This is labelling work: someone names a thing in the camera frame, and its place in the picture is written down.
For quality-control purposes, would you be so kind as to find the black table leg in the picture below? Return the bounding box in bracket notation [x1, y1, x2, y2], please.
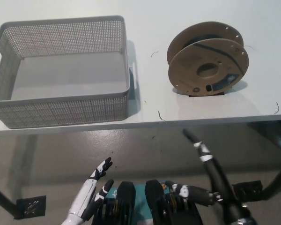
[259, 140, 281, 202]
[0, 182, 22, 220]

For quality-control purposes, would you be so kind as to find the cardboard filament spool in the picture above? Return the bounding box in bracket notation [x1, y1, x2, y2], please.
[166, 21, 250, 96]

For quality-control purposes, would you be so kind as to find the black square spool stand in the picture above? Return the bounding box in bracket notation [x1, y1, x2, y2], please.
[188, 92, 225, 98]

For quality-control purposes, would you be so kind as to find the grey perforated plastic basket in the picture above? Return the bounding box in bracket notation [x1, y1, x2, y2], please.
[0, 15, 132, 129]

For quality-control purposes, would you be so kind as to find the black teal robot body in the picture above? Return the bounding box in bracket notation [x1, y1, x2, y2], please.
[93, 179, 202, 225]

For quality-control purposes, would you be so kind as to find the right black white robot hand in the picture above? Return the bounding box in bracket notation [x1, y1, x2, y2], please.
[165, 128, 240, 211]

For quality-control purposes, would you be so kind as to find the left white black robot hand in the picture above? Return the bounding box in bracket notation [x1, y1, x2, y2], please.
[67, 156, 115, 223]

